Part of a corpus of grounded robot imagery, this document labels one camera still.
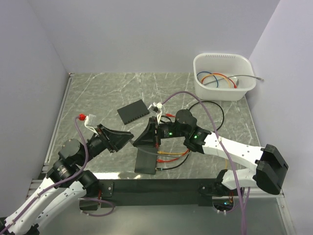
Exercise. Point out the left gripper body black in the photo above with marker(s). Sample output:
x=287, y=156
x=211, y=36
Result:
x=96, y=145

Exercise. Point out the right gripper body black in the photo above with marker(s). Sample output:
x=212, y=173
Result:
x=168, y=130

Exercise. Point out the black network switch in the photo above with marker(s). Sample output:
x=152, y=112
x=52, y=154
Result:
x=133, y=111
x=146, y=161

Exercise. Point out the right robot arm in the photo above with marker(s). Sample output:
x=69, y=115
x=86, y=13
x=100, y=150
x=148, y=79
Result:
x=263, y=167

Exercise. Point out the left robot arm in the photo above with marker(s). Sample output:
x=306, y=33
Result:
x=65, y=182

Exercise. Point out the black base beam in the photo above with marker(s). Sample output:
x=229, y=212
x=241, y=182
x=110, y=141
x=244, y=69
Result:
x=159, y=192

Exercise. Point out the white plastic bin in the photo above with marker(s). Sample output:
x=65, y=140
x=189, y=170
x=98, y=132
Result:
x=222, y=76

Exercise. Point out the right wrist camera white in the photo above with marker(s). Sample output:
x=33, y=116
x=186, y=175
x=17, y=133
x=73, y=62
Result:
x=158, y=108

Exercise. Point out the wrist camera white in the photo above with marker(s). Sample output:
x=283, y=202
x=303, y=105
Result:
x=89, y=121
x=158, y=108

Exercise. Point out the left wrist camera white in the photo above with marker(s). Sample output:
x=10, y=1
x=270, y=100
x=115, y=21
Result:
x=89, y=121

